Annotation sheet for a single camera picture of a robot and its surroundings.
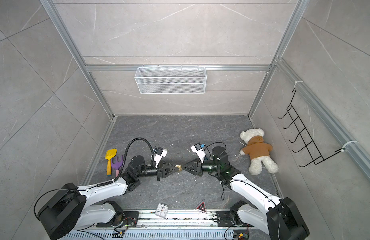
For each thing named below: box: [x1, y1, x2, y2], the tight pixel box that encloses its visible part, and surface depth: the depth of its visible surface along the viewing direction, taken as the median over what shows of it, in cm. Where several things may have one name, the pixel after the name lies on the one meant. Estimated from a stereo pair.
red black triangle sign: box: [195, 199, 208, 214], surface depth 78 cm
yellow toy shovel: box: [104, 148, 117, 177], surface depth 95 cm
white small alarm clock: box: [154, 203, 169, 219], surface depth 76 cm
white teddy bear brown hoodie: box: [239, 128, 279, 176], surface depth 94 cm
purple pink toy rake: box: [111, 155, 124, 177], surface depth 93 cm
